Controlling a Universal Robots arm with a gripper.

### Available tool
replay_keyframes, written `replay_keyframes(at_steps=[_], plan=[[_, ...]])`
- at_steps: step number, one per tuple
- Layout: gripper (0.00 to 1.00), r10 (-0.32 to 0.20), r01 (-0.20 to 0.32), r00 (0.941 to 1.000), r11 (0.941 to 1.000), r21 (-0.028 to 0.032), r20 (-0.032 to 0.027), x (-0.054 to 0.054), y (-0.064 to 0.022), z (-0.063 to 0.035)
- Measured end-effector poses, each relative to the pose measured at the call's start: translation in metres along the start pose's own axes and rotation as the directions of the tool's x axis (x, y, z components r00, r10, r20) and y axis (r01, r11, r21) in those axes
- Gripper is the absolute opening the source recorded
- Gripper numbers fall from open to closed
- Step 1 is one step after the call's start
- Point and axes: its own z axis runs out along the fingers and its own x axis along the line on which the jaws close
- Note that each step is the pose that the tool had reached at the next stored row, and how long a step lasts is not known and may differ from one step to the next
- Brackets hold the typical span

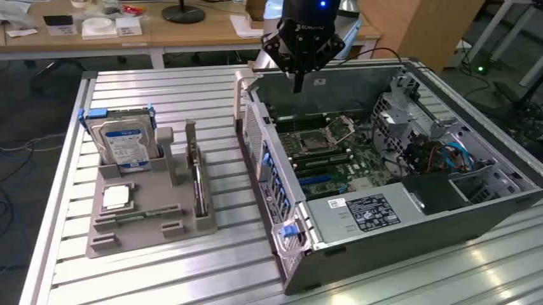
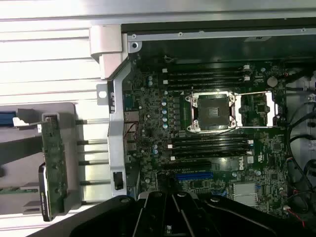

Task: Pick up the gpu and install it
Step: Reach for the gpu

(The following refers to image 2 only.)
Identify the blue expansion slot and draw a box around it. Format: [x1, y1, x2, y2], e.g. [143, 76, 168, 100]
[175, 172, 214, 180]

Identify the silver chipset heat sink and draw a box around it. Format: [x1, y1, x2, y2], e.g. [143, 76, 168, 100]
[232, 182, 259, 207]

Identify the black RAM slot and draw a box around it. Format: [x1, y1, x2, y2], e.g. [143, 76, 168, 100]
[171, 134, 249, 142]
[161, 66, 250, 74]
[172, 147, 249, 154]
[167, 140, 254, 148]
[167, 73, 244, 79]
[167, 83, 244, 90]
[162, 77, 250, 84]
[170, 152, 254, 161]

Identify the open dark grey PC case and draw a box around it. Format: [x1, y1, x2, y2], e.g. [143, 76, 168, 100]
[90, 16, 316, 237]

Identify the CPU socket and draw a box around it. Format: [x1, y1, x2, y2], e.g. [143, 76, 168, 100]
[185, 91, 237, 134]

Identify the green motherboard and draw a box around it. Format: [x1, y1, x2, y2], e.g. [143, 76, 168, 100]
[123, 56, 289, 218]

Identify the green RAM stick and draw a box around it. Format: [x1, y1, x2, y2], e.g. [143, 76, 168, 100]
[0, 187, 40, 195]

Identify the grey parts rack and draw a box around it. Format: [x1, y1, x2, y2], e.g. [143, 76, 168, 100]
[0, 102, 83, 217]

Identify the silver socket cover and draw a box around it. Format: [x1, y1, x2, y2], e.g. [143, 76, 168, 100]
[234, 90, 279, 128]

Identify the metal drive cage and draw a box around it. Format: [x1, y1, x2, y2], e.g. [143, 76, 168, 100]
[286, 74, 316, 178]

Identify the hard disk with blue rails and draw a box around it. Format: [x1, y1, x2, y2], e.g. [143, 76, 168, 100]
[0, 111, 16, 128]

